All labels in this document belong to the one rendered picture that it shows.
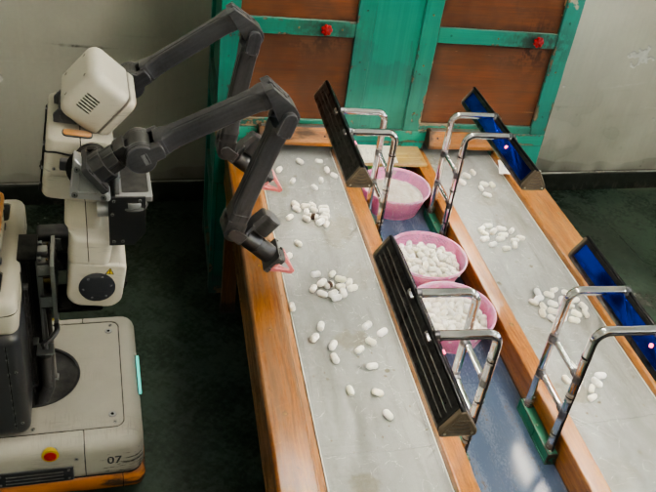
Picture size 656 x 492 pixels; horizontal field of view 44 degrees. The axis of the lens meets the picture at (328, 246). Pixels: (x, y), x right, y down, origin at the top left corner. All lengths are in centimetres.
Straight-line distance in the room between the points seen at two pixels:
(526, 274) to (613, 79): 219
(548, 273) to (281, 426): 117
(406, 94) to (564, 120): 168
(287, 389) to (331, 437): 18
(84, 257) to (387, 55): 139
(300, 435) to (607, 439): 81
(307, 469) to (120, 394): 99
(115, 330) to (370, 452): 128
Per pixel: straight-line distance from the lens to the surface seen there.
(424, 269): 264
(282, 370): 215
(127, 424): 267
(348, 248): 267
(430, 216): 297
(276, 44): 303
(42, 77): 391
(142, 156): 205
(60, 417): 271
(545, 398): 227
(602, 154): 498
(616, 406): 238
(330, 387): 216
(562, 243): 293
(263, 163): 215
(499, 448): 222
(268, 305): 235
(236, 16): 240
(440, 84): 324
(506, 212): 306
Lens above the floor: 224
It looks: 34 degrees down
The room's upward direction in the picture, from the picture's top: 9 degrees clockwise
